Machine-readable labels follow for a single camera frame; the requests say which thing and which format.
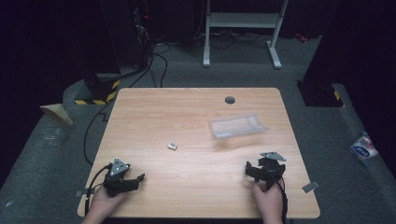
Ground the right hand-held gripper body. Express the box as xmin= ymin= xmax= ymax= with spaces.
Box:
xmin=257 ymin=151 xmax=288 ymax=191

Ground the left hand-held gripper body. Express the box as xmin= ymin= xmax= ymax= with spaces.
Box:
xmin=102 ymin=158 xmax=133 ymax=198

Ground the person's right hand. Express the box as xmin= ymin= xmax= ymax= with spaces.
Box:
xmin=251 ymin=178 xmax=286 ymax=220

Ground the person's left hand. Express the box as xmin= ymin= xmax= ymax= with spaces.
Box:
xmin=88 ymin=186 xmax=129 ymax=220

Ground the grey tape strip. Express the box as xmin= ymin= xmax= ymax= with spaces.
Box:
xmin=75 ymin=188 xmax=92 ymax=199
xmin=301 ymin=180 xmax=320 ymax=194

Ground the clear plastic tray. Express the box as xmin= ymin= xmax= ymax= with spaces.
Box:
xmin=208 ymin=113 xmax=270 ymax=140

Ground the tan cardboard piece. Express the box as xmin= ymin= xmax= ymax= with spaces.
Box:
xmin=39 ymin=103 xmax=75 ymax=127

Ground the black yellow striped stand base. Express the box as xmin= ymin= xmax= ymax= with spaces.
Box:
xmin=74 ymin=73 xmax=121 ymax=106

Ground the black stand base yellow corner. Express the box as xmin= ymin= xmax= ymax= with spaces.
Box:
xmin=296 ymin=80 xmax=346 ymax=108

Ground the white and blue plastic packet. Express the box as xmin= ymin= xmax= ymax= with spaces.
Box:
xmin=349 ymin=131 xmax=380 ymax=161

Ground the white metal stand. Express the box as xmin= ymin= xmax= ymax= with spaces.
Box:
xmin=202 ymin=0 xmax=290 ymax=70

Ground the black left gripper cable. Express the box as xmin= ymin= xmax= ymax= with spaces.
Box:
xmin=84 ymin=163 xmax=112 ymax=217

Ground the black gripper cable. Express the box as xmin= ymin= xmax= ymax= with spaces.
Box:
xmin=266 ymin=167 xmax=290 ymax=224
xmin=84 ymin=163 xmax=112 ymax=217

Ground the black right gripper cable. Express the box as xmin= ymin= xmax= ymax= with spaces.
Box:
xmin=266 ymin=167 xmax=290 ymax=224

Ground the black floor cable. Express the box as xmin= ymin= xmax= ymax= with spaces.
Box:
xmin=82 ymin=43 xmax=170 ymax=166

